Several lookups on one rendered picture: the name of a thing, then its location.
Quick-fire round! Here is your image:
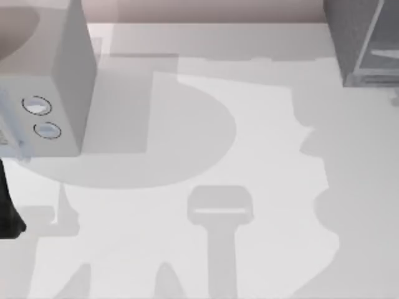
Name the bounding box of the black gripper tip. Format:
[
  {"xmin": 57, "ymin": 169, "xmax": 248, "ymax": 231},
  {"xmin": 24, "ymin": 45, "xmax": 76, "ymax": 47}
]
[{"xmin": 0, "ymin": 158, "xmax": 27, "ymax": 240}]

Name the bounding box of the pale microwave oven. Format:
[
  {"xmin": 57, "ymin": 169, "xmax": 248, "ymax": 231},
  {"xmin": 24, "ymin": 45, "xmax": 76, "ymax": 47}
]
[{"xmin": 0, "ymin": 0, "xmax": 98, "ymax": 163}]

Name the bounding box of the round microwave knob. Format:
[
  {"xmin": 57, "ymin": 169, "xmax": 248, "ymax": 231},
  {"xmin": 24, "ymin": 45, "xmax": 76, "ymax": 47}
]
[
  {"xmin": 21, "ymin": 95, "xmax": 53, "ymax": 116},
  {"xmin": 32, "ymin": 121, "xmax": 62, "ymax": 140}
]

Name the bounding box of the grey cabinet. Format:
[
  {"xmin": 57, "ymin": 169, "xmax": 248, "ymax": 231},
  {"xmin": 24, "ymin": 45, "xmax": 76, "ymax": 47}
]
[{"xmin": 322, "ymin": 0, "xmax": 399, "ymax": 89}]

